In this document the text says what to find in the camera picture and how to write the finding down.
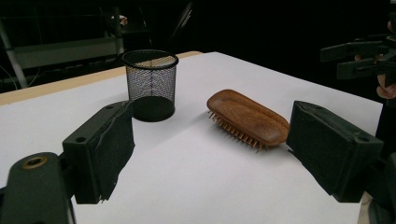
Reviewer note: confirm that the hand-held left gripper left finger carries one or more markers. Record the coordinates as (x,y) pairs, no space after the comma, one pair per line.
(93,149)

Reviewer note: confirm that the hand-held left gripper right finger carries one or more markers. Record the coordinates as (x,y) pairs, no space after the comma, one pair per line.
(330,149)

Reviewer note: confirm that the black mesh pen holder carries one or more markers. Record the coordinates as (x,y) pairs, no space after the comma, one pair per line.
(151,109)

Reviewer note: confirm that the wooden hairbrush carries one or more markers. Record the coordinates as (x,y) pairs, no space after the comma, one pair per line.
(249,115)

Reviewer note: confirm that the white table sheet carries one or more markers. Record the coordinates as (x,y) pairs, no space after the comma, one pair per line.
(193,161)

